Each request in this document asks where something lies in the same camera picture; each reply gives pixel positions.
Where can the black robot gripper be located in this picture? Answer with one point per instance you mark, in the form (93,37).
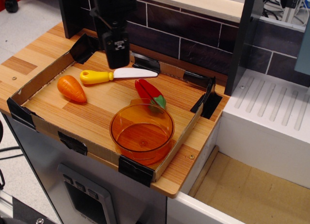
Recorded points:
(110,22)

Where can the yellow handled toy knife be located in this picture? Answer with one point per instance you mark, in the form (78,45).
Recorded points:
(90,77)

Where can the orange transparent plastic pot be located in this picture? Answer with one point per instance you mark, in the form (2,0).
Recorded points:
(143,132)

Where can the cardboard fence with black tape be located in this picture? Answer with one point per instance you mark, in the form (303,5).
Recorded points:
(40,106)

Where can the red toy chili pepper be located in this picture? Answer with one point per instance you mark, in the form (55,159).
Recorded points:
(148,91)

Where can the orange toy carrot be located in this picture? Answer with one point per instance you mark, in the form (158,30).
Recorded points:
(70,88)

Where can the black caster wheel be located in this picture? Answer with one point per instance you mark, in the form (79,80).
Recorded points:
(11,6)

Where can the grey toy oven front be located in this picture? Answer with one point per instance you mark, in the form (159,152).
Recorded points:
(81,189)

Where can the white toy sink unit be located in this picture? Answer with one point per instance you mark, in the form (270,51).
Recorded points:
(255,168)

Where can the dark grey upright post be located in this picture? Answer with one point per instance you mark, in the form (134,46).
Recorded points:
(252,11)

